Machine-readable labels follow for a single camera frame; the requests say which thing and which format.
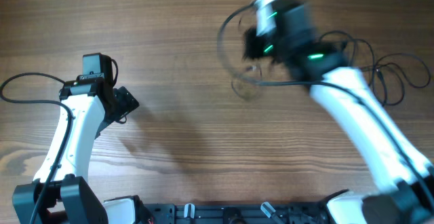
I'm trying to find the black usb cable bundle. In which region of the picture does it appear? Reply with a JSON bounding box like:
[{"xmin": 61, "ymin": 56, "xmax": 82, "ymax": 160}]
[{"xmin": 230, "ymin": 64, "xmax": 272, "ymax": 102}]

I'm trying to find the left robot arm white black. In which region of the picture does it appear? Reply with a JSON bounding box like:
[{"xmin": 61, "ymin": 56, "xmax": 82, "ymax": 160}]
[{"xmin": 12, "ymin": 53, "xmax": 140, "ymax": 223}]

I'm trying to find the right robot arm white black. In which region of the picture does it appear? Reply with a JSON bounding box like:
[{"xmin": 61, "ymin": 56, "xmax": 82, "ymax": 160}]
[{"xmin": 245, "ymin": 0, "xmax": 433, "ymax": 223}]

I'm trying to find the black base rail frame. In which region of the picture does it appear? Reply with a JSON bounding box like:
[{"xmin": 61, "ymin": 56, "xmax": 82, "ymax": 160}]
[{"xmin": 144, "ymin": 202, "xmax": 335, "ymax": 224}]

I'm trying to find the black usb cable end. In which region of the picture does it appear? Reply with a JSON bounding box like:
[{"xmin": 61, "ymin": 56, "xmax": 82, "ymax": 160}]
[{"xmin": 318, "ymin": 30, "xmax": 432, "ymax": 107}]

